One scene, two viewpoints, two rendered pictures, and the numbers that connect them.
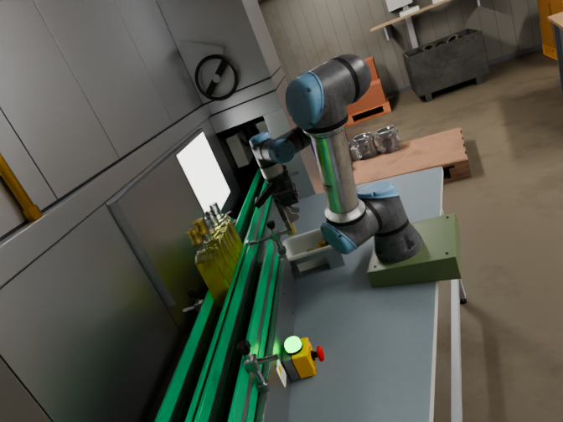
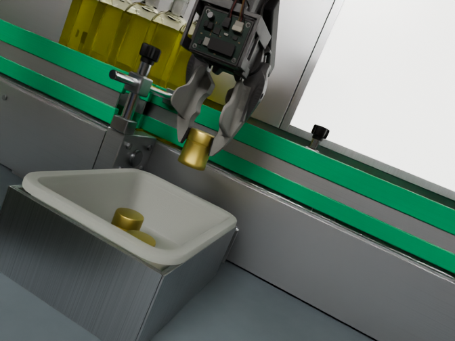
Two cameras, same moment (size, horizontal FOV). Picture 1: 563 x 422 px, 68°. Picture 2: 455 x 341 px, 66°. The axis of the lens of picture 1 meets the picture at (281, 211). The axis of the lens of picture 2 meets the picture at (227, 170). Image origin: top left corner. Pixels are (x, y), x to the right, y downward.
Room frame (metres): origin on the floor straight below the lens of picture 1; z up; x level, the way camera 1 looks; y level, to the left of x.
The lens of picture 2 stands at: (1.50, -0.43, 0.96)
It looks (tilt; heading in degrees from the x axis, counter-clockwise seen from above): 8 degrees down; 92
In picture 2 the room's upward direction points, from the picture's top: 23 degrees clockwise
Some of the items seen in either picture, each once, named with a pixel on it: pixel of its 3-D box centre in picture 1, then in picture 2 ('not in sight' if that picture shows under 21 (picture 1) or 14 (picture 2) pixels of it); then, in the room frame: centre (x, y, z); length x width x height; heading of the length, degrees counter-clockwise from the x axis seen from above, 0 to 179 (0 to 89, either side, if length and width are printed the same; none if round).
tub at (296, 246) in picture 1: (312, 251); (137, 233); (1.42, -0.05, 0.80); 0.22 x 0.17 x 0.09; 77
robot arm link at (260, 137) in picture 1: (264, 150); not in sight; (1.43, -0.03, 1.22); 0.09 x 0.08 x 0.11; 22
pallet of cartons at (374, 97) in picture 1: (343, 95); not in sight; (6.92, -1.69, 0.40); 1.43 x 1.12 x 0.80; 61
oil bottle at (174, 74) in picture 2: (231, 243); (181, 82); (1.34, 0.20, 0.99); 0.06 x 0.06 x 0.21; 78
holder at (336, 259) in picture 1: (306, 255); (146, 235); (1.42, -0.02, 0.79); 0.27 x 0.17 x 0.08; 77
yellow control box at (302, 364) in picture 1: (300, 358); not in sight; (0.89, 0.10, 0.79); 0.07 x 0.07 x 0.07; 77
